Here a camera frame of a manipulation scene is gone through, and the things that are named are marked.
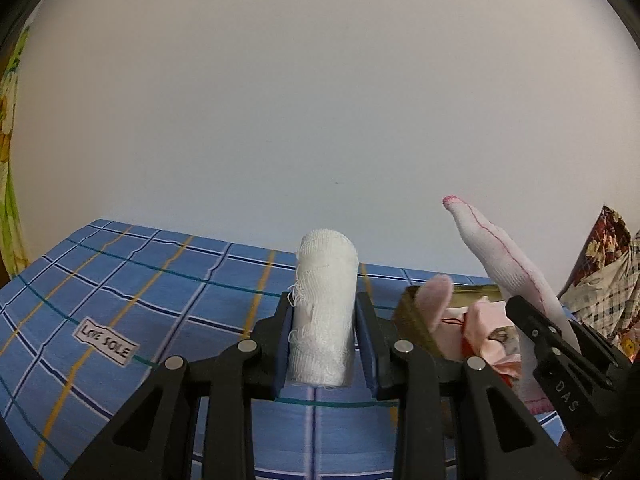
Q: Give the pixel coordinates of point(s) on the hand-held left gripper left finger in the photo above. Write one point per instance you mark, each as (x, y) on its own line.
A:
(285, 355)

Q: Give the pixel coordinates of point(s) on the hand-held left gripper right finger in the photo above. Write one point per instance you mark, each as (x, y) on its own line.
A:
(364, 355)

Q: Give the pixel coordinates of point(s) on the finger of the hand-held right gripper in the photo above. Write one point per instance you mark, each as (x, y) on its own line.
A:
(555, 355)
(600, 347)

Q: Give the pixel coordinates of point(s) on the white gauze bandage roll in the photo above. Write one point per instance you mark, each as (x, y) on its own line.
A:
(322, 310)

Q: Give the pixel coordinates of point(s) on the gold metal tin box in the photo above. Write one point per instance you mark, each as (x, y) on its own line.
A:
(412, 320)

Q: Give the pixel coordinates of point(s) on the pink printed cloth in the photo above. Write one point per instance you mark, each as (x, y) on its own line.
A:
(487, 327)

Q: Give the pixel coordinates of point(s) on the white sock pink trim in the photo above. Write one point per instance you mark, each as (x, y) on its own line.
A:
(505, 260)

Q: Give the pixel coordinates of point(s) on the yellow object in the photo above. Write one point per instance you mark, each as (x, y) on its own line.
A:
(628, 346)

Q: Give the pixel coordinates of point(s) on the beige checked cloth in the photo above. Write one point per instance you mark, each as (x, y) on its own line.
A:
(610, 305)

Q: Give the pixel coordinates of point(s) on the red cloth piece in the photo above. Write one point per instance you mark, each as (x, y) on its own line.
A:
(466, 342)

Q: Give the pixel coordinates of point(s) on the red patterned cloth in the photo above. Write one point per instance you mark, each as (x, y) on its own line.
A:
(607, 245)

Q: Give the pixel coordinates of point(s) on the blue plaid sheet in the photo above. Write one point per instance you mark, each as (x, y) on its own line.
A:
(150, 285)

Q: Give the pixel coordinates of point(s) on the floral curtain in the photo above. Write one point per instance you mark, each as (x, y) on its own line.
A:
(10, 185)

